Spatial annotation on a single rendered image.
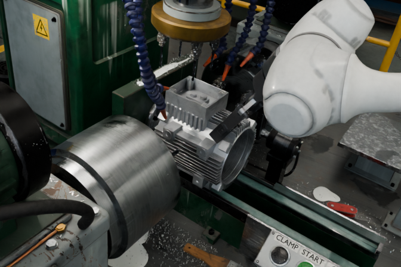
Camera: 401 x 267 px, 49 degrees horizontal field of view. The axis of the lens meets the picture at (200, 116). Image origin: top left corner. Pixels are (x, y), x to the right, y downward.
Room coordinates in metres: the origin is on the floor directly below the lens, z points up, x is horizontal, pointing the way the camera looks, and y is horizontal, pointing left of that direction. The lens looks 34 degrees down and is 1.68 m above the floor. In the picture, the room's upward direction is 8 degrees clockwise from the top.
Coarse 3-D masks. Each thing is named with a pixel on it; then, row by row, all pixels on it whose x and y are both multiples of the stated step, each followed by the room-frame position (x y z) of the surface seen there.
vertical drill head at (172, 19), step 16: (176, 0) 0.91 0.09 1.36; (192, 0) 0.90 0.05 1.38; (208, 0) 0.91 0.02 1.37; (160, 16) 0.89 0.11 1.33; (176, 16) 0.88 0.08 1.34; (192, 16) 0.88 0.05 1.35; (208, 16) 0.89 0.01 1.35; (224, 16) 0.94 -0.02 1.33; (160, 32) 0.89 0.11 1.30; (176, 32) 0.86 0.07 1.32; (192, 32) 0.85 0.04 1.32; (208, 32) 0.86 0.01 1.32; (224, 32) 0.90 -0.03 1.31; (192, 48) 0.88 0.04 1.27; (160, 64) 0.93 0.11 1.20; (192, 80) 0.88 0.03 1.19
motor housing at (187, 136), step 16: (224, 112) 0.90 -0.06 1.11; (160, 128) 0.87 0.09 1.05; (192, 128) 0.86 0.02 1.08; (208, 128) 0.85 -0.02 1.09; (240, 128) 0.84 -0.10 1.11; (176, 144) 0.84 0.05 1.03; (192, 144) 0.82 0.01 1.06; (240, 144) 0.93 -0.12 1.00; (176, 160) 0.83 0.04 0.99; (192, 160) 0.81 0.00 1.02; (208, 160) 0.80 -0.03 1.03; (224, 160) 0.79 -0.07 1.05; (240, 160) 0.90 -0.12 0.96; (208, 176) 0.78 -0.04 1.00; (224, 176) 0.85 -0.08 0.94
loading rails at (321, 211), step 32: (192, 192) 0.83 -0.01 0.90; (224, 192) 0.82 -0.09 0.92; (256, 192) 0.85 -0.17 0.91; (288, 192) 0.84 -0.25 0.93; (224, 224) 0.77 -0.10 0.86; (256, 224) 0.72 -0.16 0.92; (288, 224) 0.79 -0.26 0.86; (320, 224) 0.76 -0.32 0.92; (352, 224) 0.76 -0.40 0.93; (256, 256) 0.71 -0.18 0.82; (320, 256) 0.64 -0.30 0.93; (352, 256) 0.71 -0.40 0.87
